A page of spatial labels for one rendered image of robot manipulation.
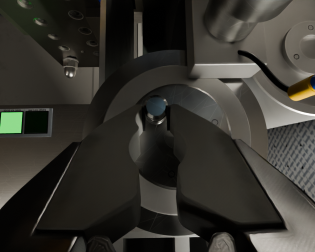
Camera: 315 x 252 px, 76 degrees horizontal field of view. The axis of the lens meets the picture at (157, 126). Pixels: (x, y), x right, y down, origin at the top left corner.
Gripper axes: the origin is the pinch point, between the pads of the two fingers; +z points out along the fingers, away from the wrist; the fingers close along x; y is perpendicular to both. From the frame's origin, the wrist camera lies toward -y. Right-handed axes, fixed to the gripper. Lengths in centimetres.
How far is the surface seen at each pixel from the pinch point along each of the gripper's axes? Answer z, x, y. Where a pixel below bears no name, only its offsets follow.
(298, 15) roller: 9.4, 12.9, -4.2
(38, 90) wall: 145, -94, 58
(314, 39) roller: 7.8, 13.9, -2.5
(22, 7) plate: 26.9, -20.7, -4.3
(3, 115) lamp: 32, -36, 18
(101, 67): 6.5, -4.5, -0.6
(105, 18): 9.4, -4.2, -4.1
